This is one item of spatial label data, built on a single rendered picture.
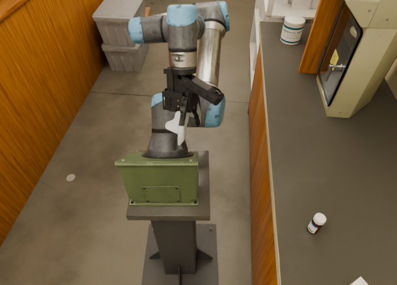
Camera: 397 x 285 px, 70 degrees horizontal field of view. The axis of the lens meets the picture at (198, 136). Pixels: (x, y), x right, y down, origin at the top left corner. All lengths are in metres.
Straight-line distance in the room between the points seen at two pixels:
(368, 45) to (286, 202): 0.71
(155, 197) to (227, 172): 1.35
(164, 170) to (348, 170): 0.81
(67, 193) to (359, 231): 1.99
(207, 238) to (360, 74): 1.37
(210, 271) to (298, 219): 0.98
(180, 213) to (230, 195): 1.18
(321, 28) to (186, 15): 1.07
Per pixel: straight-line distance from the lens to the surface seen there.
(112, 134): 2.74
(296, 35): 2.06
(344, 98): 1.51
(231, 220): 2.16
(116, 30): 3.20
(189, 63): 0.75
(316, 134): 1.47
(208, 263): 2.02
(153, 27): 0.87
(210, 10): 1.20
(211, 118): 0.96
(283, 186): 1.22
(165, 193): 1.06
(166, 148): 0.99
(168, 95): 0.78
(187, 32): 0.74
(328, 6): 1.66
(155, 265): 2.03
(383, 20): 1.33
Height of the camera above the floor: 1.94
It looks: 48 degrees down
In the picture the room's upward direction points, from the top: straight up
